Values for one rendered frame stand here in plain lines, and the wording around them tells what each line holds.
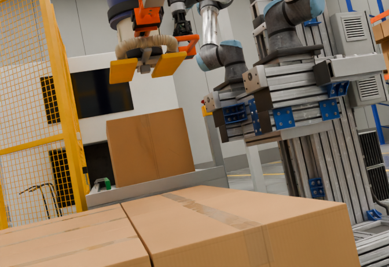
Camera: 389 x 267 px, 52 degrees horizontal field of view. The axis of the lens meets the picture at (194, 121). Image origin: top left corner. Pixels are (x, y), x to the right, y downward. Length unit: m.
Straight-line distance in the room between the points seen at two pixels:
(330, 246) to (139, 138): 1.38
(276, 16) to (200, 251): 1.22
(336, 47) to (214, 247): 1.53
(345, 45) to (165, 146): 1.02
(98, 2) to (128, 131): 9.92
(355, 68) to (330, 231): 1.00
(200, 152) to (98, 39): 4.21
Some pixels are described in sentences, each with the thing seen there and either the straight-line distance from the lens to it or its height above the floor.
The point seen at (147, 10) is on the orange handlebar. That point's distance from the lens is 1.35.
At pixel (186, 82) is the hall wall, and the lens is 11.61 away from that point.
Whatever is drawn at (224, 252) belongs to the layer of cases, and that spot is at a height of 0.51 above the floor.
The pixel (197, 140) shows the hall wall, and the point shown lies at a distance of 11.43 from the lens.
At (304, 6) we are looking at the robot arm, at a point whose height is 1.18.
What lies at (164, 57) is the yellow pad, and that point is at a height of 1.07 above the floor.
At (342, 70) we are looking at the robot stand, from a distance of 1.69.
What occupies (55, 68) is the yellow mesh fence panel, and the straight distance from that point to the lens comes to 2.85.
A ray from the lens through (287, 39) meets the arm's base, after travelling 1.74.
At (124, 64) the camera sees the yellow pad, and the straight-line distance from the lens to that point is 1.51.
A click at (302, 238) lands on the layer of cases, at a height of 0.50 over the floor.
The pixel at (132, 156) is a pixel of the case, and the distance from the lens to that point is 2.04.
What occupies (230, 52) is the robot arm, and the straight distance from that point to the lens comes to 2.19.
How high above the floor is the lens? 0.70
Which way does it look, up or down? 5 degrees up
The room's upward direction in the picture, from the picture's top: 12 degrees counter-clockwise
